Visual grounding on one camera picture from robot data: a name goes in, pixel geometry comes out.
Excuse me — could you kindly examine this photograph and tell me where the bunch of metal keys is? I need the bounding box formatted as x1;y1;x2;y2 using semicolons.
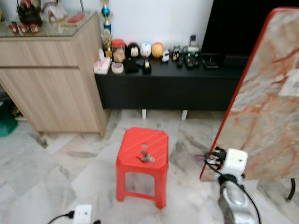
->
136;150;156;164

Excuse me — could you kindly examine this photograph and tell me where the marble red rimmed folding table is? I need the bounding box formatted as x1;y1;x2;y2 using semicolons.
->
200;7;299;182

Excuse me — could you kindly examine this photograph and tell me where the red plastic stool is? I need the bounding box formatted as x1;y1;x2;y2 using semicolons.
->
116;127;169;209

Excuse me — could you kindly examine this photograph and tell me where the black low console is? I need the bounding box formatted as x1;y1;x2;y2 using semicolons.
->
95;55;248;112

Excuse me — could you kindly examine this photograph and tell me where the black table leg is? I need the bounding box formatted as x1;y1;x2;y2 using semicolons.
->
286;177;297;202

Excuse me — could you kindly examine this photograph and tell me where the black tray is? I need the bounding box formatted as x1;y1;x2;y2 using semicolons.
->
202;54;220;70

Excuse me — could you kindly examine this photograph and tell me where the black tape dispenser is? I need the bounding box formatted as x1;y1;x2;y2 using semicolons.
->
142;58;152;74

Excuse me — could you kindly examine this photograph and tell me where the orange round doll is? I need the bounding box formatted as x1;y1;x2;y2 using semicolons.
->
151;42;164;58

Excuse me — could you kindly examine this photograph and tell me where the small black box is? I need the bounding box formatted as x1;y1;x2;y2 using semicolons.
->
124;58;139;73

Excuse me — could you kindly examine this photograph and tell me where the white blue round doll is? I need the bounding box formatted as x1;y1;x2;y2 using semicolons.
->
140;42;152;58

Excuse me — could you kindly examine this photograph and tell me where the black television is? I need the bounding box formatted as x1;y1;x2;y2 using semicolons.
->
201;0;299;57

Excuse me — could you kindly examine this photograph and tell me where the roll of tape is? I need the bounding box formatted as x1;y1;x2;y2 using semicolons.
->
111;62;124;74

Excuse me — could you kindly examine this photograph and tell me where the black haired round doll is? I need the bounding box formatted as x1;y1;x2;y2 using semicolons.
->
127;42;141;59

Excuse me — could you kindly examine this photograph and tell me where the red lidded snack jar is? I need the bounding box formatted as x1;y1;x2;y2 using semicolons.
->
111;39;127;63

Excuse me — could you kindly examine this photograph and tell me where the pink white tissue pack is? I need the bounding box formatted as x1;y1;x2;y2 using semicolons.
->
93;49;112;75

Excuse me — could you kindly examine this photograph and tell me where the blue gold trophy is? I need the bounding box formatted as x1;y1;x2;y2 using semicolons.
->
101;0;113;31

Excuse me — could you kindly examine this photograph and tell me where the light wooden cabinet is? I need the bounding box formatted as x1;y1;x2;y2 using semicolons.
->
0;12;110;137

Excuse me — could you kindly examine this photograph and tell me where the red booklet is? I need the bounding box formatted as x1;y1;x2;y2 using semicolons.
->
65;14;87;25

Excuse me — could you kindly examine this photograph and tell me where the green shopping bag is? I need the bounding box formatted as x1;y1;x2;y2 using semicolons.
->
0;100;18;138

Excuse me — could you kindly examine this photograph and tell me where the white ceramic figurine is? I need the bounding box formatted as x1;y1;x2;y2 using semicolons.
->
41;0;67;23

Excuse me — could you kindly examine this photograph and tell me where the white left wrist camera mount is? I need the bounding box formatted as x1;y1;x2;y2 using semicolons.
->
73;204;93;224

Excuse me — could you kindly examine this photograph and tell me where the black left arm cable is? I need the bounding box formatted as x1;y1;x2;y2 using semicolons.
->
47;211;75;224

